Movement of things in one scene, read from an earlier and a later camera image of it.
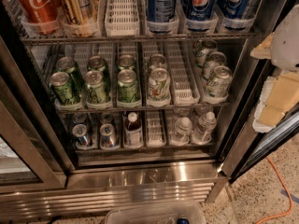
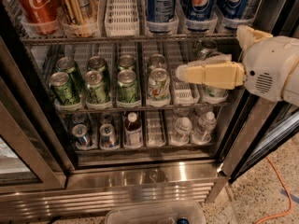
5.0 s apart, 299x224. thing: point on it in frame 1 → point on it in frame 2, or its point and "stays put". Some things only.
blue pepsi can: (201, 2) stays put
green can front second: (95, 91) stays put
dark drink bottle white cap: (134, 134) stays put
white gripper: (286, 44) → (266, 66)
